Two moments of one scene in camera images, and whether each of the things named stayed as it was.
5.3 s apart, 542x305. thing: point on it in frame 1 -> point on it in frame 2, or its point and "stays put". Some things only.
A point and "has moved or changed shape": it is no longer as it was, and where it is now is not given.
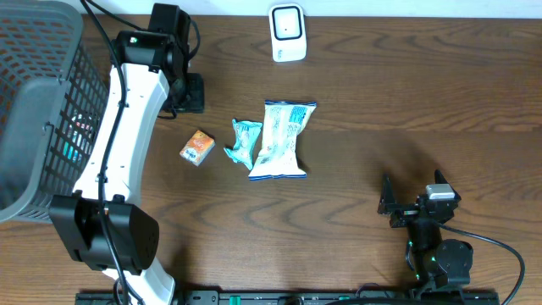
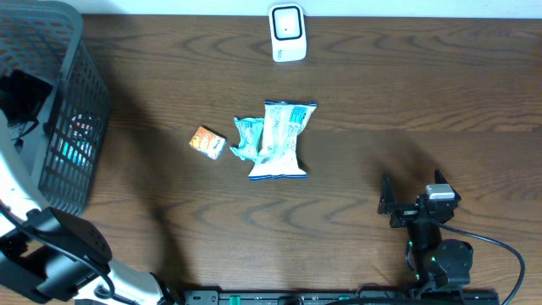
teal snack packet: [246, 133] has moved or changed shape
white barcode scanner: [287, 32] stays put
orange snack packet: [197, 147] -> [208, 141]
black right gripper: [388, 198] stays put
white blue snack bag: [283, 121] stays put
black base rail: [297, 297] stays put
